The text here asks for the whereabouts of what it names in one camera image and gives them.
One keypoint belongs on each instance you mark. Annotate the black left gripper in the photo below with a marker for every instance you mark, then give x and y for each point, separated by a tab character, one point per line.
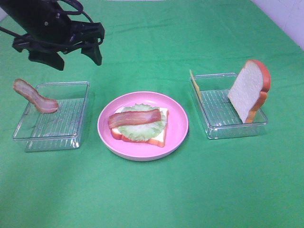
48	34

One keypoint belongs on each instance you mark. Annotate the toy bacon strip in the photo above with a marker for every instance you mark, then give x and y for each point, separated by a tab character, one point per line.
42	104
134	118

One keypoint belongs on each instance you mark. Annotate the toy lettuce leaf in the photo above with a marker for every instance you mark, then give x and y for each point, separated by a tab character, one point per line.
144	132

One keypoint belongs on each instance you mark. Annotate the toy bread slice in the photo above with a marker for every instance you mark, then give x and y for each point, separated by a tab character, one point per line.
250	89
151	141

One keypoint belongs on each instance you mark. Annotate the yellow toy cheese slice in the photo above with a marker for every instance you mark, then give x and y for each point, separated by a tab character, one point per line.
197	88

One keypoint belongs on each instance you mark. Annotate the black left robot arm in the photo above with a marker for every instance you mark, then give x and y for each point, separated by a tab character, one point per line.
12	7

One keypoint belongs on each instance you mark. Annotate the left clear plastic tray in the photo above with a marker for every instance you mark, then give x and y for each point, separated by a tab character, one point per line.
60	130

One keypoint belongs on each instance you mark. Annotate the clear plastic tray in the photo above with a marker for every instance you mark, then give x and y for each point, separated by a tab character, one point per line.
60	130
218	118

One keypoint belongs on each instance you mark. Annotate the pink round plate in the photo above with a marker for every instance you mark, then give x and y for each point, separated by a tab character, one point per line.
177	127

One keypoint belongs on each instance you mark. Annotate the right clear plastic tray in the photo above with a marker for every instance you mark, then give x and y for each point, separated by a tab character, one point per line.
218	118

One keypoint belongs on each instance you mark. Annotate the green tablecloth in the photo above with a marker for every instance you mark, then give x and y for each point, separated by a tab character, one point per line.
252	182

